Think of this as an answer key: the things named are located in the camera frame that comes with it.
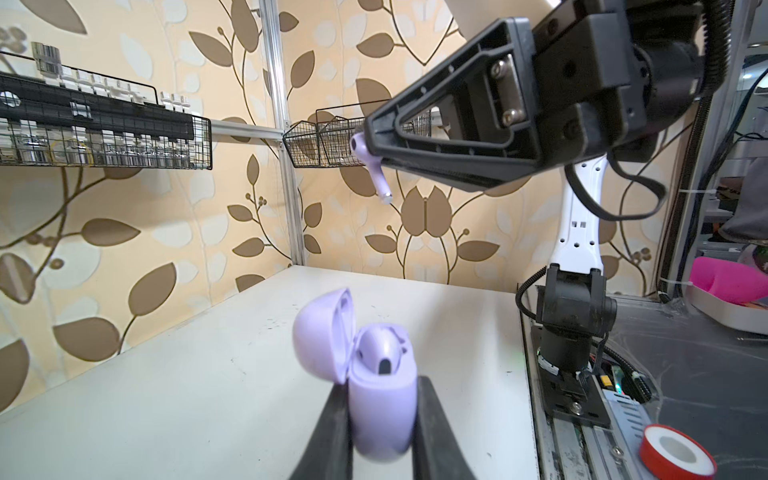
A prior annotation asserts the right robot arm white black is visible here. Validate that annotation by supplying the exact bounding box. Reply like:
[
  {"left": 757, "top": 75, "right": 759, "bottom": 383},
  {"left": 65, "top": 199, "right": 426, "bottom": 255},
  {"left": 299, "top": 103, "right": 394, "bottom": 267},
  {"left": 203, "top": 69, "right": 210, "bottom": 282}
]
[{"left": 350, "top": 1, "right": 731, "bottom": 380}]

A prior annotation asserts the pink object in tray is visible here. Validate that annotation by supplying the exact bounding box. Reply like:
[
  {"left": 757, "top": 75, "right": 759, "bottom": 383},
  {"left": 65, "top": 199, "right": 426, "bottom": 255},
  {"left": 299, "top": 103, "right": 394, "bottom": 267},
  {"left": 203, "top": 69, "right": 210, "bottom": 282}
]
[{"left": 690, "top": 257, "right": 767, "bottom": 305}]

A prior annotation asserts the purple round earbud case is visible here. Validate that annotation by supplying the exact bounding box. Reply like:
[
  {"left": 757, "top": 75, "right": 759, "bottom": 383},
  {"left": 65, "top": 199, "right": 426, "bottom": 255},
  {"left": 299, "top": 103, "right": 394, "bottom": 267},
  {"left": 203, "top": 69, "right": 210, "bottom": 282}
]
[{"left": 292, "top": 288, "right": 418, "bottom": 463}]

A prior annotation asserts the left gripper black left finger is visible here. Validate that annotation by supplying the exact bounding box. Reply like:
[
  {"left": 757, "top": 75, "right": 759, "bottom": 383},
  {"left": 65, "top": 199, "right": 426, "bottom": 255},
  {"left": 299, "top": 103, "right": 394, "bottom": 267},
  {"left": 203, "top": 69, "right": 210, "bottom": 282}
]
[{"left": 290, "top": 384, "right": 353, "bottom": 480}]

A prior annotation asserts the white round disc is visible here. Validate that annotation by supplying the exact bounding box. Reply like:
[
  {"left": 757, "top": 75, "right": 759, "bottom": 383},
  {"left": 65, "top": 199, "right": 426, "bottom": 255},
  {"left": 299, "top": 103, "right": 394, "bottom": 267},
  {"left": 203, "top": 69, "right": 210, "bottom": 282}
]
[{"left": 638, "top": 424, "right": 717, "bottom": 480}]

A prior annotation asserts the black wire basket wall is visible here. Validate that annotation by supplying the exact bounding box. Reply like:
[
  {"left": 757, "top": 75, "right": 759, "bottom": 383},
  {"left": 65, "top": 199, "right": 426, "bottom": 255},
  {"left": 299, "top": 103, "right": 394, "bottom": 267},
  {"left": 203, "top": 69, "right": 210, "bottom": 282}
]
[
  {"left": 281, "top": 98, "right": 433, "bottom": 169},
  {"left": 1, "top": 43, "right": 213, "bottom": 170}
]

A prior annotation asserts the black wire basket back wall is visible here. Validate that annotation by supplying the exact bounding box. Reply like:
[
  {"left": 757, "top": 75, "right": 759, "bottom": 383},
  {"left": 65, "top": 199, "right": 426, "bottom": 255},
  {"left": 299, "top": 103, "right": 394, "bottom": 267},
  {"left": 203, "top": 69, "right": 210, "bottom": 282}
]
[{"left": 1, "top": 43, "right": 213, "bottom": 170}]

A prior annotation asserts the black wire basket right wall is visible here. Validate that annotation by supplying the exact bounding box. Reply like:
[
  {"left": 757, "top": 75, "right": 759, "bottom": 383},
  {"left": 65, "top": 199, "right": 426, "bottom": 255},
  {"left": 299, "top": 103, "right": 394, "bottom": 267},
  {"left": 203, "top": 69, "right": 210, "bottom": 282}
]
[{"left": 281, "top": 98, "right": 433, "bottom": 169}]

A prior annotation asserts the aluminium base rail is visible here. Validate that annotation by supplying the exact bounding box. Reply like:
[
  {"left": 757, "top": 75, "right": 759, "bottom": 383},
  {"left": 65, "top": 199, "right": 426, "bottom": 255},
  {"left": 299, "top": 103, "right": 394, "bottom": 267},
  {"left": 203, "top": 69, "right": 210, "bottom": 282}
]
[{"left": 520, "top": 297, "right": 664, "bottom": 479}]

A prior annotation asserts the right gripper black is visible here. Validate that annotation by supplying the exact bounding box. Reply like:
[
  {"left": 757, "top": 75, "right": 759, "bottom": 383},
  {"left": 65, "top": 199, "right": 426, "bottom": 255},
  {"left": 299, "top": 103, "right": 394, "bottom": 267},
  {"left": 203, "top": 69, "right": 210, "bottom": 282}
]
[{"left": 364, "top": 1, "right": 647, "bottom": 192}]

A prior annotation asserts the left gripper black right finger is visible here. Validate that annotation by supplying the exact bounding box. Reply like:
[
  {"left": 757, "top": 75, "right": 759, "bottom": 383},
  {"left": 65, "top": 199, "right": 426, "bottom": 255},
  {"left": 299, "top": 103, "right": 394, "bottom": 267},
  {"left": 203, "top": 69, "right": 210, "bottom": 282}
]
[{"left": 411, "top": 376, "right": 475, "bottom": 480}]

